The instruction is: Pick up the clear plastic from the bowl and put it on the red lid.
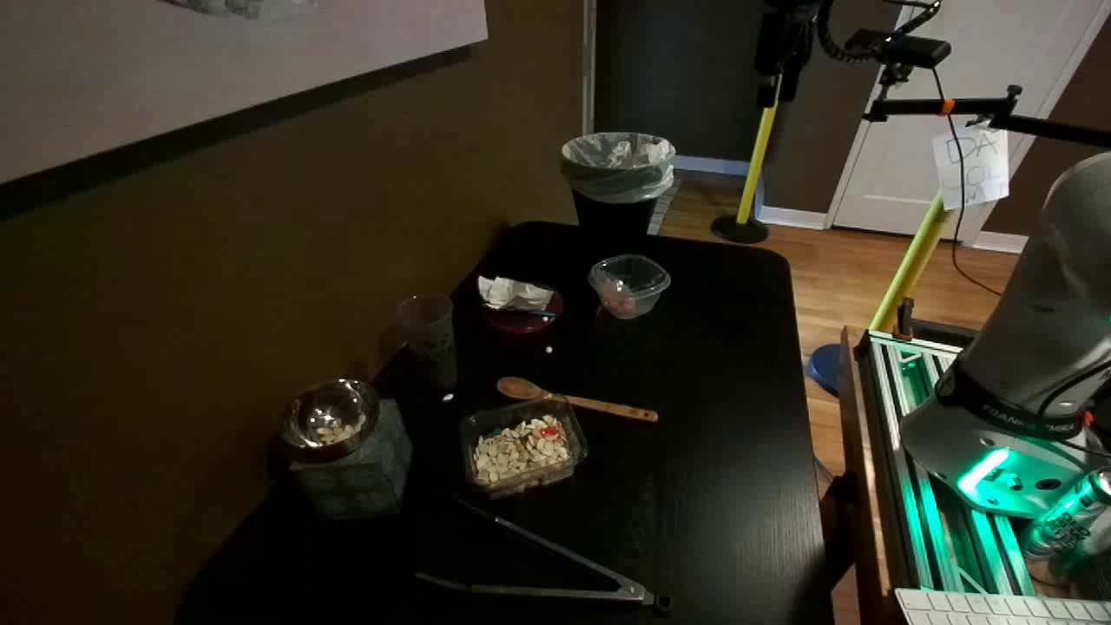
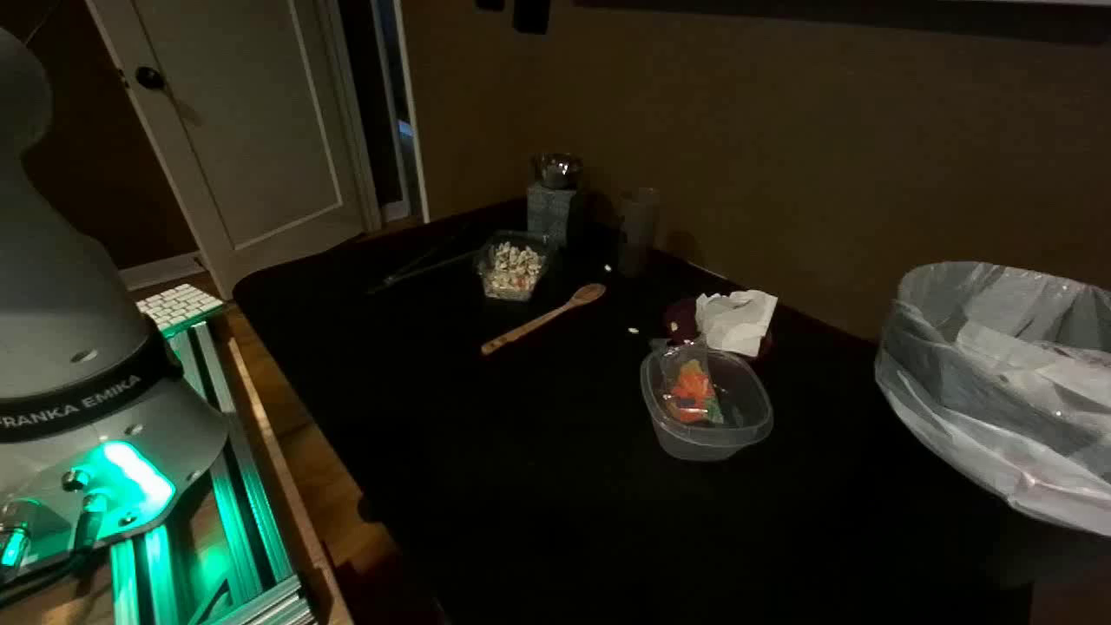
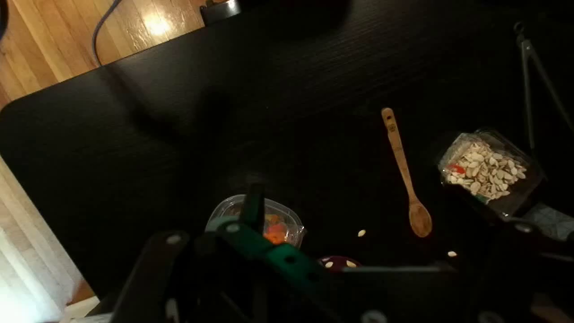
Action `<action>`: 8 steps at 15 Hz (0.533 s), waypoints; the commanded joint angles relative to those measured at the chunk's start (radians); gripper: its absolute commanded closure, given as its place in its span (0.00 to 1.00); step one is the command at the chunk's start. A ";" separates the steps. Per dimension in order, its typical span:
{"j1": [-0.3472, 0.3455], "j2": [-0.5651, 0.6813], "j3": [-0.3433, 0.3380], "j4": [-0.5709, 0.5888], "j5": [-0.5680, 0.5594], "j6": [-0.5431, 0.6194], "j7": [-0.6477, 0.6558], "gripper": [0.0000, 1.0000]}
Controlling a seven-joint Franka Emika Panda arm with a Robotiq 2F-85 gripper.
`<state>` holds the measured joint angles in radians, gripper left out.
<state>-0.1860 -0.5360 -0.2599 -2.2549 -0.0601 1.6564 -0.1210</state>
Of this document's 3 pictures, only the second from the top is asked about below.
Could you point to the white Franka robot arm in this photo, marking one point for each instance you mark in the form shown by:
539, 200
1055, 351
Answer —
64, 313

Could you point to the small metal bowl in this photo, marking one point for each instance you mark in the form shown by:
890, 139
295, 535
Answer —
561, 172

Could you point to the clear plastic bowl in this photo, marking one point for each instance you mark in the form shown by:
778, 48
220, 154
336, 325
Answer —
739, 431

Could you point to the wooden spoon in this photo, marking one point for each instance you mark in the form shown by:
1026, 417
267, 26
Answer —
544, 316

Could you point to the clear container with food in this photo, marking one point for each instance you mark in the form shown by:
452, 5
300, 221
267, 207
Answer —
513, 268

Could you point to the dark glass cup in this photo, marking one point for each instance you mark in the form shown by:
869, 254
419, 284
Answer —
640, 231

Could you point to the metal tongs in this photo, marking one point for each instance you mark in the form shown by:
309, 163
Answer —
420, 268

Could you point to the white crumpled paper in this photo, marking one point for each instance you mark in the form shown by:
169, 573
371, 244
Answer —
736, 316

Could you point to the white door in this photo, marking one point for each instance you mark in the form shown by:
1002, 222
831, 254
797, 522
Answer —
246, 116

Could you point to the white keypad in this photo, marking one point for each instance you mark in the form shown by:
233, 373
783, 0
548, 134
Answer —
178, 307

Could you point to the trash bin with white bag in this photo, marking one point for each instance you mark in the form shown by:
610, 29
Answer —
994, 393

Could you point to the dark door knob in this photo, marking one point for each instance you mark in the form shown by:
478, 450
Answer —
149, 78

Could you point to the aluminium robot stand frame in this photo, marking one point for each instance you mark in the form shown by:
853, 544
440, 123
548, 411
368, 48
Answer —
246, 534

